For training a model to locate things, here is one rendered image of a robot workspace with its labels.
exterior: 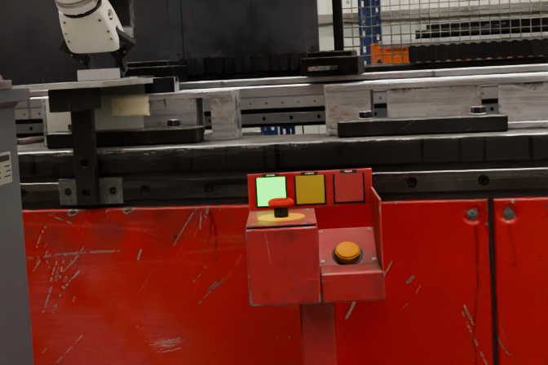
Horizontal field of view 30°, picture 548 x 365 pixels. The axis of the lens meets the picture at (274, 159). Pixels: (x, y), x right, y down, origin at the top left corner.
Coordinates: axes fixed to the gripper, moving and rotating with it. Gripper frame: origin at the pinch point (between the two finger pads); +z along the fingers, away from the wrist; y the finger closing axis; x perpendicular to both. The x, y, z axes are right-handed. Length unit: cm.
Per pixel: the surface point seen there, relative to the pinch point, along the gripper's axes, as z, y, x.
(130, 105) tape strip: 7.6, -3.4, 2.6
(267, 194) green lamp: -0.7, -36.2, 34.2
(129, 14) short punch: -4.4, -3.6, -10.4
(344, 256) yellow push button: 1, -49, 45
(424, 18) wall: 257, -35, -333
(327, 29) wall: 257, 22, -328
